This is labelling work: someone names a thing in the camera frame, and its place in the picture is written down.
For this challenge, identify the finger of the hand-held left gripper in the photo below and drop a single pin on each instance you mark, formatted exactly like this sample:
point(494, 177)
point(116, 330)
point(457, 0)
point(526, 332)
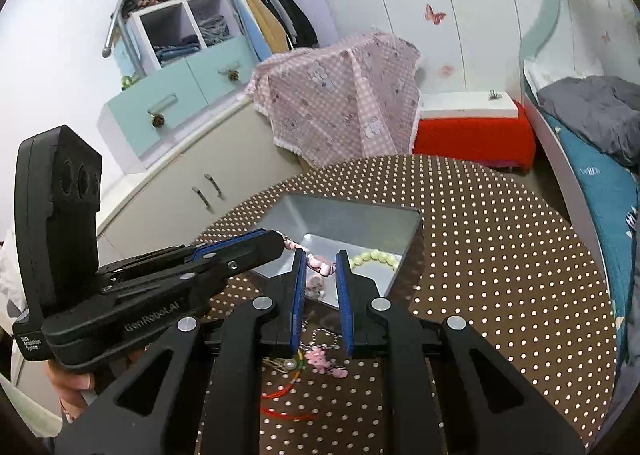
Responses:
point(230, 240)
point(250, 252)

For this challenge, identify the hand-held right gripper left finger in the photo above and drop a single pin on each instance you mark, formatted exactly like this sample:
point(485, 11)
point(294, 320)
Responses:
point(299, 295)

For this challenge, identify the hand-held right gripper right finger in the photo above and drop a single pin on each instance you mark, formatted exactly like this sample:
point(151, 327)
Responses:
point(344, 305)

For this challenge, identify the gold pearl hair clip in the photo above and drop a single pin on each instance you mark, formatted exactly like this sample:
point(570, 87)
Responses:
point(286, 365)

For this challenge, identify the silver metal tin box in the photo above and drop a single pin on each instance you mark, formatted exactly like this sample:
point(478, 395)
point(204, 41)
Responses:
point(325, 220)

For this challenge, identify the person's left hand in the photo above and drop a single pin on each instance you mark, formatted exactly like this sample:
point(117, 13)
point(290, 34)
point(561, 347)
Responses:
point(67, 392)

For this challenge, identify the low white cabinet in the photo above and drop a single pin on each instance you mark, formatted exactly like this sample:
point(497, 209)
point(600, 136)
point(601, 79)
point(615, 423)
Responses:
point(165, 185)

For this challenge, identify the pinecone drawer ornament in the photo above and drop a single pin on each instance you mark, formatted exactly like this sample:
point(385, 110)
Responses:
point(233, 75)
point(159, 121)

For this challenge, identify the large teal drawer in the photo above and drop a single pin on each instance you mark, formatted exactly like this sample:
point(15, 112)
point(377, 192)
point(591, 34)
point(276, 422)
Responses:
point(130, 107)

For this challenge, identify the brown polka-dot tablecloth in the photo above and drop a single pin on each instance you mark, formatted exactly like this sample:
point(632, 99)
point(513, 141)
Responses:
point(500, 260)

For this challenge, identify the small teal drawer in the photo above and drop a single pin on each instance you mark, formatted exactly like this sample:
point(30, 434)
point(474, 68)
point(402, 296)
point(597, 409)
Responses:
point(210, 77)

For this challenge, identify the pink checkered bear cloth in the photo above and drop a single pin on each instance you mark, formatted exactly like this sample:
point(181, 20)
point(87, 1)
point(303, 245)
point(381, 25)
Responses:
point(325, 100)

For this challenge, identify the green toy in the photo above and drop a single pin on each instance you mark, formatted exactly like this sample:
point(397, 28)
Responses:
point(130, 82)

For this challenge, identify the folded dark jeans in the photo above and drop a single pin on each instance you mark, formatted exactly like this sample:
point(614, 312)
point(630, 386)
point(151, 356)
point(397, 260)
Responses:
point(175, 50)

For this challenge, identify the red covered stool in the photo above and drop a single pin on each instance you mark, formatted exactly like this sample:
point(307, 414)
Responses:
point(470, 137)

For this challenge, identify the folded light jeans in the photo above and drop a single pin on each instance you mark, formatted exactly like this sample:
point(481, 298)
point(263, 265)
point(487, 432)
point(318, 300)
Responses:
point(214, 30)

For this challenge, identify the light blue hanging garment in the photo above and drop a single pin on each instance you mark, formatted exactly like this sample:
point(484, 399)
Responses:
point(250, 30)

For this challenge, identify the yellow hanging garment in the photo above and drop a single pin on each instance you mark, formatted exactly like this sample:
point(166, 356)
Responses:
point(267, 20)

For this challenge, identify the black hanging garment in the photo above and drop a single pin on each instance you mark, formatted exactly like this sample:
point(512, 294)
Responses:
point(300, 20)

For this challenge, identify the white board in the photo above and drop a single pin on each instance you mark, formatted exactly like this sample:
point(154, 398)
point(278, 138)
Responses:
point(465, 107)

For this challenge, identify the grey-green hanging garment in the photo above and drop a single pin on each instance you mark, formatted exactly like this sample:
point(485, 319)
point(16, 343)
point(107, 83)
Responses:
point(281, 10)

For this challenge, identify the faded pink butterfly sticker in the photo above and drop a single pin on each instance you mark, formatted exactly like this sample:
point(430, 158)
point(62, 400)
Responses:
point(446, 70)

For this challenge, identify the small metal clip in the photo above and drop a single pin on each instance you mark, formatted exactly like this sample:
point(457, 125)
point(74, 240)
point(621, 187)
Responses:
point(494, 94)

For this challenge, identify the teal bed sheet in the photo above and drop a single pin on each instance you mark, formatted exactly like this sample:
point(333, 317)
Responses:
point(605, 205)

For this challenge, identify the grey blanket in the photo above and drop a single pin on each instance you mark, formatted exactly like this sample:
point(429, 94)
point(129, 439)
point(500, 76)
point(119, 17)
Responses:
point(590, 110)

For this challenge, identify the teal bunk bed frame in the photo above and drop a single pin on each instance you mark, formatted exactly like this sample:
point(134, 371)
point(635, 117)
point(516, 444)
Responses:
point(535, 35)

